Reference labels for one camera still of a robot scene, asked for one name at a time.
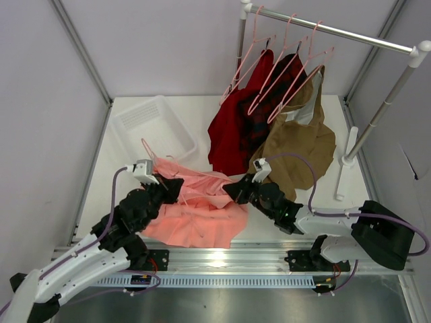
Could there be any white perforated plastic basket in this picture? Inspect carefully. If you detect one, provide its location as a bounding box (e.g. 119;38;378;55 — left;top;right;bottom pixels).
110;96;197;161

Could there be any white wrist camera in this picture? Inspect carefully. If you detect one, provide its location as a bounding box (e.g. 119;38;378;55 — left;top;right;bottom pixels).
126;159;160;185
252;157;271;183

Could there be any white metal clothes rack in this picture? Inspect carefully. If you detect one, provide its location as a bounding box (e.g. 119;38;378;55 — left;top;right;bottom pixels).
232;1;430;201

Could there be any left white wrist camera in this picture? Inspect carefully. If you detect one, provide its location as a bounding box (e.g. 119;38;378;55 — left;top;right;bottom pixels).
126;159;160;185

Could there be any pink pleated skirt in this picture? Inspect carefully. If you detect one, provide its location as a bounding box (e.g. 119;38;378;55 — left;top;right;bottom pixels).
142;158;248;248

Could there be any white slotted cable duct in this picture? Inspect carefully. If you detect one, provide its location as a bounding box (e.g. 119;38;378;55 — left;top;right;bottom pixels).
93;273;335;289

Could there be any tan brown skirt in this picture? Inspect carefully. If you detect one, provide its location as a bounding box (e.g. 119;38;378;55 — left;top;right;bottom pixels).
247;66;336;201

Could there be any pink hanger with red skirt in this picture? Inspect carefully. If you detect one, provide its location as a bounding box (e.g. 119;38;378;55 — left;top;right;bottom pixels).
219;1;277;106

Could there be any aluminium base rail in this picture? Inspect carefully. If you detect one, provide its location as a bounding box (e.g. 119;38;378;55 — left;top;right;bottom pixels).
53;238;415;275

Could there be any pink hanger with plaid skirt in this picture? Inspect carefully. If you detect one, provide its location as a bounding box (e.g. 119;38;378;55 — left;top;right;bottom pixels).
247;13;308;116

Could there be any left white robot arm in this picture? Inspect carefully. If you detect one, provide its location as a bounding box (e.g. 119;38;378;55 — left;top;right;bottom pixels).
1;176;184;322

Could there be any red black plaid skirt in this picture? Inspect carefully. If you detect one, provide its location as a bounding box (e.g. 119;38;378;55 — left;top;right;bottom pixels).
240;56;302;159

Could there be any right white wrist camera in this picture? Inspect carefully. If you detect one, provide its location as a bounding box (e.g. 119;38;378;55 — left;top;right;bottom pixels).
252;157;271;183

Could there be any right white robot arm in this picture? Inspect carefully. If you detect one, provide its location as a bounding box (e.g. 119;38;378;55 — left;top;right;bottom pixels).
223;174;415;271

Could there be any pink hanger with tan skirt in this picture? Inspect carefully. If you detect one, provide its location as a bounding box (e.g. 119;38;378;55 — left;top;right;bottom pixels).
267;20;335;124

